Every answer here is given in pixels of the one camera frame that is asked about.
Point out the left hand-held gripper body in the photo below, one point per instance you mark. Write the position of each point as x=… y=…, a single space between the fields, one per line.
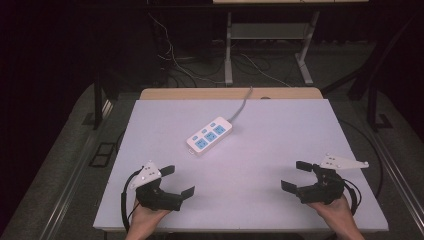
x=156 y=200

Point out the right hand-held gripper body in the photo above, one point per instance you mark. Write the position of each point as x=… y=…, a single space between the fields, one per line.
x=325 y=191

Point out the white power strip blue sockets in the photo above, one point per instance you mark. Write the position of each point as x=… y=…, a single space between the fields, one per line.
x=209 y=136

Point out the person's left hand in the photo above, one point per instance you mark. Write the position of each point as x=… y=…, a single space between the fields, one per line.
x=145 y=220

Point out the person's right hand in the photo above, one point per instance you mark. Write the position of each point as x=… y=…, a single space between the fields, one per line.
x=338 y=215

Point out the black metal stand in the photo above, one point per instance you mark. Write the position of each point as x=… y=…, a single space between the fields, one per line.
x=373 y=96

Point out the black rectangular floor frame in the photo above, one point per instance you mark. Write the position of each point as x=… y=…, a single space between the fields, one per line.
x=101 y=155

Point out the aluminium floor rail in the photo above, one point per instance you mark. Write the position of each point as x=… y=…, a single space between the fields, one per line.
x=396 y=176
x=71 y=173

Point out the grey metal table frame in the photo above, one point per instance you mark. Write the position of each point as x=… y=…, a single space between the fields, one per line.
x=266 y=31

